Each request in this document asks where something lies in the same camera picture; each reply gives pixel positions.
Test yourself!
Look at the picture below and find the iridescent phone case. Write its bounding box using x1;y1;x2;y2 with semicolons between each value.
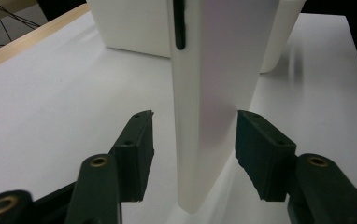
166;0;281;215

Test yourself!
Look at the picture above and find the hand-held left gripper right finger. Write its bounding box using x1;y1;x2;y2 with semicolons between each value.
236;109;357;224

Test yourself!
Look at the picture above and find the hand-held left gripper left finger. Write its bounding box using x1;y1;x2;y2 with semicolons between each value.
64;110;155;224

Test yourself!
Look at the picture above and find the white plastic bin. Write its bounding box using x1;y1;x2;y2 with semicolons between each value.
86;0;307;75

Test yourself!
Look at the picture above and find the white board sheet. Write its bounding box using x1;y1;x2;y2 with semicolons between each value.
0;11;357;224

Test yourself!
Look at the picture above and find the tangle of black cables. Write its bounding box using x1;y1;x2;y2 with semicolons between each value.
0;0;41;53

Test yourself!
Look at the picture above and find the wooden table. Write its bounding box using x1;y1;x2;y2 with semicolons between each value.
0;3;91;76

